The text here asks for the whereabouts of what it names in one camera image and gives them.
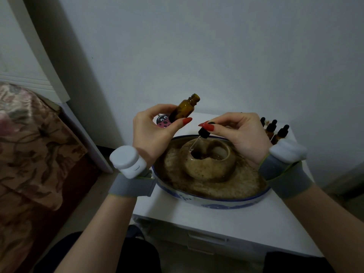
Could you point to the person's left forearm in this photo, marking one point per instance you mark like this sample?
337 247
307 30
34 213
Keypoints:
93 235

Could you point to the amber dropper bottle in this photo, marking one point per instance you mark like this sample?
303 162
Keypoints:
271 129
281 134
262 121

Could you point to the person's right hand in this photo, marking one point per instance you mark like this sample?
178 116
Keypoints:
247 133

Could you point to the blue and white oval dish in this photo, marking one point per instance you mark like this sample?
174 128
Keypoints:
216 202

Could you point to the floral bedspread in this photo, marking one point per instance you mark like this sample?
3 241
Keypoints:
31 150

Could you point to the pink ladybug toy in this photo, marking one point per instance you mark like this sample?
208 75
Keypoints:
163 122

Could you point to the white door frame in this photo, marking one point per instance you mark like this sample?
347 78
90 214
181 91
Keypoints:
42 53

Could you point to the brown stone base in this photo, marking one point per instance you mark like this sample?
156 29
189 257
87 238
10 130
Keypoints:
244 181

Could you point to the person's left hand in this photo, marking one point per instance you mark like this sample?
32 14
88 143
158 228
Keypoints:
148 133

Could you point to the person's right thumb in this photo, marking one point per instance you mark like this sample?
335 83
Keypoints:
213 129

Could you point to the amber glass bottle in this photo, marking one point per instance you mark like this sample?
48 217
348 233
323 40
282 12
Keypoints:
184 107

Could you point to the person's right leg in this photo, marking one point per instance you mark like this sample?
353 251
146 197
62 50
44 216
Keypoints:
295 264

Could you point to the white cabinet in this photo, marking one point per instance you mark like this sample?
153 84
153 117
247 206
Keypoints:
250 224

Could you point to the person's left thumb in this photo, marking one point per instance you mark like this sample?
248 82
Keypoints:
177 127

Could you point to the grey wristband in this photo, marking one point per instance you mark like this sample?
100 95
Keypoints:
130 187
287 179

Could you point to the white wrist tracker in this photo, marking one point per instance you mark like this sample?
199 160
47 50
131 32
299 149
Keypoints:
126 162
288 149

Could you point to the black dropper with glass pipette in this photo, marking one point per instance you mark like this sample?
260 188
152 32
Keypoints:
203 133

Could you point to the person's right forearm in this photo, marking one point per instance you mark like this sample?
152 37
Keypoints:
327 227

